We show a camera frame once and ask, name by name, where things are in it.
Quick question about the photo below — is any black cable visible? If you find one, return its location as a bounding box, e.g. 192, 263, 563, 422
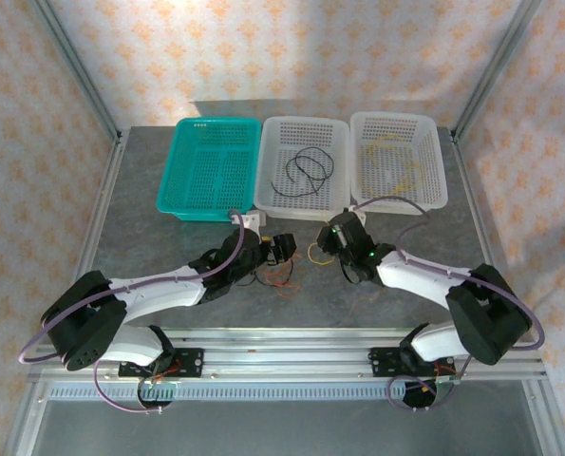
271, 145, 336, 199
236, 258, 298, 289

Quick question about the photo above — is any grey metal panel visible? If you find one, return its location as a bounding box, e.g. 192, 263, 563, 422
6, 398, 565, 456

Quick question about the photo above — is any aluminium frame leg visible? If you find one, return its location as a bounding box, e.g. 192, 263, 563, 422
4, 379, 50, 456
521, 379, 565, 456

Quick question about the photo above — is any aluminium frame post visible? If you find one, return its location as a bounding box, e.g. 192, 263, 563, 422
28, 0, 124, 142
451, 0, 544, 142

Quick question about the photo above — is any white perforated plastic basket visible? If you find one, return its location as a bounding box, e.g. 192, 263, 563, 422
349, 110, 450, 218
253, 115, 351, 220

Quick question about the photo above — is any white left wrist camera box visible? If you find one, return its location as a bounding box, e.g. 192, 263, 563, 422
235, 212, 268, 235

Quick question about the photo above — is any aluminium table side rail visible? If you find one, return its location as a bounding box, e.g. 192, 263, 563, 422
53, 128, 130, 344
450, 127, 495, 267

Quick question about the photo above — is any slotted grey cable duct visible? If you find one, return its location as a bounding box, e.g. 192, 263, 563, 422
47, 382, 457, 401

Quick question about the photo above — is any orange cable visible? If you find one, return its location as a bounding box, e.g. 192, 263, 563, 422
256, 263, 303, 299

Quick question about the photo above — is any teal perforated plastic basket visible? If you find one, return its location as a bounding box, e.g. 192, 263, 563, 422
156, 117, 263, 223

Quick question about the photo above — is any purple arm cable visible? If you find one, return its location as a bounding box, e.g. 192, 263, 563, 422
18, 210, 245, 415
352, 196, 547, 410

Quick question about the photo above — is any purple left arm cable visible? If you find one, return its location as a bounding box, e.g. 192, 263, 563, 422
18, 210, 245, 415

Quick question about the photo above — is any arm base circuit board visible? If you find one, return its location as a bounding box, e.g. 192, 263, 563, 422
403, 373, 462, 412
137, 374, 178, 410

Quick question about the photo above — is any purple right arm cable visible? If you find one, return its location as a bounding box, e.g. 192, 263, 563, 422
352, 196, 547, 410

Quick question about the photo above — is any yellow cable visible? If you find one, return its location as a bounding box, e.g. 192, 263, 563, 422
308, 242, 336, 266
361, 134, 429, 197

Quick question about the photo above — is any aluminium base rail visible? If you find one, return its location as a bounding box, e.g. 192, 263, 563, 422
28, 326, 548, 384

